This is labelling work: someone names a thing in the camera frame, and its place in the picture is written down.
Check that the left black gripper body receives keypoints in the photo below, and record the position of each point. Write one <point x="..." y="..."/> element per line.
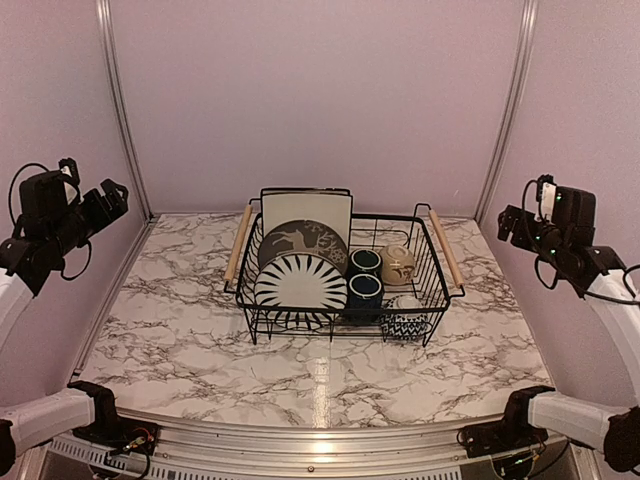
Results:
<point x="100" y="215"/>

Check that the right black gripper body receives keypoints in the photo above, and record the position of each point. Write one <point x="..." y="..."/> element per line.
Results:
<point x="524" y="239"/>

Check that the white square plate black rim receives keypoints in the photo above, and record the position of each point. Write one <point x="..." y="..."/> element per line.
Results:
<point x="331" y="209"/>

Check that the grey reindeer round plate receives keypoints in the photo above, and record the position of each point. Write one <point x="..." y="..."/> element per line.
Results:
<point x="304" y="236"/>

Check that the black white striped round plate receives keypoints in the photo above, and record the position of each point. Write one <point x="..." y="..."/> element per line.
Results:
<point x="300" y="290"/>

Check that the floral square plate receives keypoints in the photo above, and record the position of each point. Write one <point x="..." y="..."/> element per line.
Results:
<point x="304" y="190"/>

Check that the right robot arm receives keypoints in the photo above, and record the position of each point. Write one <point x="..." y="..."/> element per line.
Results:
<point x="560" y="233"/>

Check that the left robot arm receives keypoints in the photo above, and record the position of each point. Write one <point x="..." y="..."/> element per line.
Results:
<point x="55" y="218"/>

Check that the beige ceramic bowl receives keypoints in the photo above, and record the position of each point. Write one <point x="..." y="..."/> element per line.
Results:
<point x="398" y="265"/>

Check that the dark blue mug rear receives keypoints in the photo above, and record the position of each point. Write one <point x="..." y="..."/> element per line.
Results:
<point x="364" y="261"/>

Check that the dark blue mug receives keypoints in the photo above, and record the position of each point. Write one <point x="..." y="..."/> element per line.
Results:
<point x="364" y="261"/>
<point x="364" y="300"/>

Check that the blue white patterned bowl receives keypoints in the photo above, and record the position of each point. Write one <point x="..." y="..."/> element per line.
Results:
<point x="399" y="324"/>

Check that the dark blue mug front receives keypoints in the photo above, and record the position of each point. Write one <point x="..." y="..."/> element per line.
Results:
<point x="364" y="300"/>

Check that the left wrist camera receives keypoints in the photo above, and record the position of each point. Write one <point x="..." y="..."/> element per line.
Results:
<point x="68" y="167"/>

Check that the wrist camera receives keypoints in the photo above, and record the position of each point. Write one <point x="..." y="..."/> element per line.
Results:
<point x="68" y="167"/>
<point x="546" y="192"/>

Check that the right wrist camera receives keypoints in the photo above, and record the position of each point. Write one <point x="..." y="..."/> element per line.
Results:
<point x="546" y="192"/>

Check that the right aluminium frame post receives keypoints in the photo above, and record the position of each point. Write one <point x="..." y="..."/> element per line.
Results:
<point x="515" y="92"/>

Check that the aluminium frame post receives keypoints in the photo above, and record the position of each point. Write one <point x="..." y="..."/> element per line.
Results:
<point x="107" y="34"/>
<point x="515" y="92"/>

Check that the left aluminium frame post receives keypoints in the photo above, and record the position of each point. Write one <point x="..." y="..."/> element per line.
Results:
<point x="107" y="34"/>

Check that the black wire dish rack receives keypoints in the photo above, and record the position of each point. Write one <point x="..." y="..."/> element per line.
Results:
<point x="421" y="232"/>

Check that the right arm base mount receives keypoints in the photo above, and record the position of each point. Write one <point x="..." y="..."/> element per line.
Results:
<point x="500" y="445"/>

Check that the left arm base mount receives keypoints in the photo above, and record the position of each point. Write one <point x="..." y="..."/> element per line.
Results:
<point x="130" y="436"/>

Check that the front aluminium rail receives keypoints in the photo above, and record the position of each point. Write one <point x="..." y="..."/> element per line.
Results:
<point x="190" y="449"/>

